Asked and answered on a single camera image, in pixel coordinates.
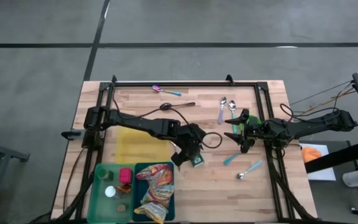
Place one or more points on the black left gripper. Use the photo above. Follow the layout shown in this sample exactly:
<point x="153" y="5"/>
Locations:
<point x="191" y="138"/>

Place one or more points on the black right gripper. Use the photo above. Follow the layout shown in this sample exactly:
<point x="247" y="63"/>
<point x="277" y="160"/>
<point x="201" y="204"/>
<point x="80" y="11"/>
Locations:
<point x="253" y="132"/>

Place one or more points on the dark green spice tin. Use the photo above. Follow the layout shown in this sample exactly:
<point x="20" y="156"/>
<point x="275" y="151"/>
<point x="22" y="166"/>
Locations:
<point x="198" y="160"/>

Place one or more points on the red roast noodle packet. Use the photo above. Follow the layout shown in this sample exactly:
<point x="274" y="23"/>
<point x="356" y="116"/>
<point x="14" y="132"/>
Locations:
<point x="155" y="174"/>

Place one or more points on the blue yellow ramen packet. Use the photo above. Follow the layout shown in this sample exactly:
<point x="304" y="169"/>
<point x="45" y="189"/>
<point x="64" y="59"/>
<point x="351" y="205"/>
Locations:
<point x="158" y="194"/>

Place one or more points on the yellow snack bag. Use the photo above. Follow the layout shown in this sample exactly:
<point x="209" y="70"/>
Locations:
<point x="151" y="211"/>

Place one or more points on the red paprika tin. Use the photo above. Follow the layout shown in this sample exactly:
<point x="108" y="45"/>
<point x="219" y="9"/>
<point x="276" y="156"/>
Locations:
<point x="125" y="175"/>

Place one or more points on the brown snack packet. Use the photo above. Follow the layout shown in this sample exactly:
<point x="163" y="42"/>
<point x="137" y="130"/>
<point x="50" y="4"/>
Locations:
<point x="124" y="188"/>

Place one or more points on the small clear glass jar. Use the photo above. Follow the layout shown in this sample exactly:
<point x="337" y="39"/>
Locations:
<point x="122" y="208"/>

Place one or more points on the white-label glass spice jar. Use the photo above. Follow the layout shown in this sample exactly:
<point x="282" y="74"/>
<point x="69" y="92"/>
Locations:
<point x="110" y="191"/>

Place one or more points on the green oregano spice jar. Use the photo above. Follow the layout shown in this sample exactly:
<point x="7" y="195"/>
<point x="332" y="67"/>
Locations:
<point x="104" y="174"/>

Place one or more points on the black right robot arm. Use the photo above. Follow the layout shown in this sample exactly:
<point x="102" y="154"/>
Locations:
<point x="315" y="124"/>

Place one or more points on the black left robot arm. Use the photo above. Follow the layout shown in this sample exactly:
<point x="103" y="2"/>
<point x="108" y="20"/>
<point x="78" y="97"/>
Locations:
<point x="141" y="124"/>

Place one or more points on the yellow plastic bin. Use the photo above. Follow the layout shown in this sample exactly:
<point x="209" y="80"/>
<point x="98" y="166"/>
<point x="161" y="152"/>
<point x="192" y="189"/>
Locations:
<point x="141" y="152"/>

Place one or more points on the dark black metal spoon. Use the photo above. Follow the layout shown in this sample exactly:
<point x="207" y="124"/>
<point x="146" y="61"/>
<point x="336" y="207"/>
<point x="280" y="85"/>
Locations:
<point x="166" y="107"/>

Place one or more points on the teal plastic bin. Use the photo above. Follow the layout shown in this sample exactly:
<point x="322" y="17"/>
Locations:
<point x="137" y="194"/>

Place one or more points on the iridescent rainbow metal spoon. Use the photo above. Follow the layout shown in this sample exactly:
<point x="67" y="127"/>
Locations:
<point x="166" y="90"/>

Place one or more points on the orange object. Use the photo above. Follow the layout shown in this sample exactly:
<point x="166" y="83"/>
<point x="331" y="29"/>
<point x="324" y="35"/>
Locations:
<point x="311" y="154"/>

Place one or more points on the white paper sheet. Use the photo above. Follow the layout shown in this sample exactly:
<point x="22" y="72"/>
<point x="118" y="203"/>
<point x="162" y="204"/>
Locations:
<point x="325" y="174"/>

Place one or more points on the black equipment stand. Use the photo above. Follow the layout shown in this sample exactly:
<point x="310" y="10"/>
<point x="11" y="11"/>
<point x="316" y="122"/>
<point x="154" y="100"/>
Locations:
<point x="337" y="157"/>

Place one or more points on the green translucent plastic bin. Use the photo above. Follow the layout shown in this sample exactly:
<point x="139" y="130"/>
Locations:
<point x="104" y="211"/>

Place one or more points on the grey side table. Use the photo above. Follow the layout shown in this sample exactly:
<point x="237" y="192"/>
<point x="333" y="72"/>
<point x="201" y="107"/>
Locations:
<point x="5" y="150"/>

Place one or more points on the black frame clamp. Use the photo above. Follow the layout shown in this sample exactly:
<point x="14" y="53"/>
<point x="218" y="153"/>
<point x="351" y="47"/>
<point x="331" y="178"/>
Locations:
<point x="114" y="79"/>
<point x="229" y="79"/>
<point x="73" y="134"/>

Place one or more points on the black aluminium table frame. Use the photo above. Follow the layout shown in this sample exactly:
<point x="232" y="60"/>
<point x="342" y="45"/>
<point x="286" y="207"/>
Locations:
<point x="182" y="84"/>

